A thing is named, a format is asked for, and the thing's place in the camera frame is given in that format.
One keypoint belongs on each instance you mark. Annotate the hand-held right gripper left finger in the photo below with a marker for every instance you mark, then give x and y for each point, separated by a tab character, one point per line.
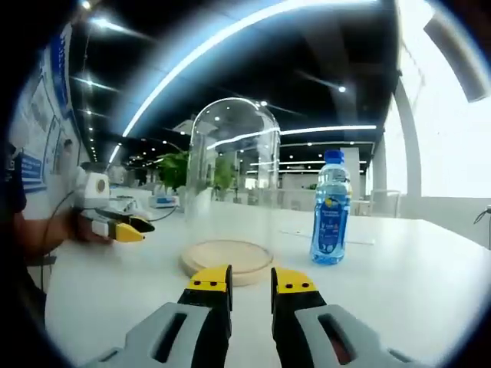
180	337

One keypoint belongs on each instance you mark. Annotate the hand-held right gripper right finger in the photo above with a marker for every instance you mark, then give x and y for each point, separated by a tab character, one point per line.
307	337

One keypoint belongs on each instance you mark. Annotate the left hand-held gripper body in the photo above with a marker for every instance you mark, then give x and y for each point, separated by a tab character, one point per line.
92	189

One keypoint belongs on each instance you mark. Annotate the clear glass dome cover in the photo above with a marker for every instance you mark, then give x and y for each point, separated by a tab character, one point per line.
199	184

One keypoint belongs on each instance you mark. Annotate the blue Mizone drink bottle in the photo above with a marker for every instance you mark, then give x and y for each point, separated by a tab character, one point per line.
330	222

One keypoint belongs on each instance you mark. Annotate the person's left hand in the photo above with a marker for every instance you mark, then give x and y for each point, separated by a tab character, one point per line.
78	228

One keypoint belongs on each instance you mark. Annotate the white table device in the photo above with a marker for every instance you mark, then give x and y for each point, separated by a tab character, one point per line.
165	201

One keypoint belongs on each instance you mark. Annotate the green potted plant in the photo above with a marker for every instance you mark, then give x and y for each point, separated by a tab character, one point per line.
172	168
224	176

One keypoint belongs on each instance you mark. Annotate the round wooden base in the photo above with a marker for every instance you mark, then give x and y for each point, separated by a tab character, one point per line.
203	257

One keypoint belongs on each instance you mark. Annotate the person in black shirt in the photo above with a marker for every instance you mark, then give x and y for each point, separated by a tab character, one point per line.
14	199

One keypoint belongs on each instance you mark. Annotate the long ceiling light strip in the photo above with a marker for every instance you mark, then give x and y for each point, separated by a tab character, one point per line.
215	46

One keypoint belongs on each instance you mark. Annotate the white chair frame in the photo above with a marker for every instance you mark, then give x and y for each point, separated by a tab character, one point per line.
397	203

